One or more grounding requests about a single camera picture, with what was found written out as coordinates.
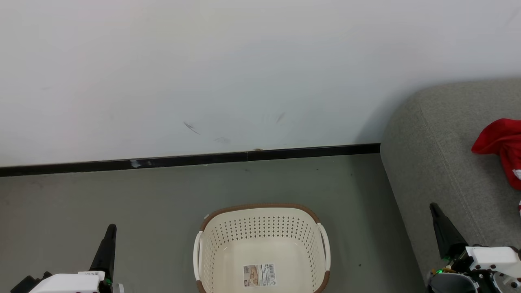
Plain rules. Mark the cream perforated plastic laundry basket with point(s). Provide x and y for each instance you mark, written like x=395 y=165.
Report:
x=260 y=240

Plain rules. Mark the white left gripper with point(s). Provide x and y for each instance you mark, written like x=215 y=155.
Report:
x=69 y=283

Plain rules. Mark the grey fabric sofa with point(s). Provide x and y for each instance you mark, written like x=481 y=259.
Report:
x=443 y=162

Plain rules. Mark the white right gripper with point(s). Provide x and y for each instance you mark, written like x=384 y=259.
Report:
x=494 y=260

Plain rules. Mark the grey right wrist camera housing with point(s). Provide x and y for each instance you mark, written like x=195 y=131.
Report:
x=452 y=284

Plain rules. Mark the paper product label sticker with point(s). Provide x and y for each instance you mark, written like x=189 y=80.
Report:
x=259 y=275

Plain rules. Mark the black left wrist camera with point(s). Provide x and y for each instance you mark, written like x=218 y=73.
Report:
x=28 y=285

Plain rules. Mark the red clothing with white print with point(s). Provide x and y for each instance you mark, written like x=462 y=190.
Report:
x=502 y=140

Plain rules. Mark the black wall baseboard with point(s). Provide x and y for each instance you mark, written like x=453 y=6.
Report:
x=183 y=160

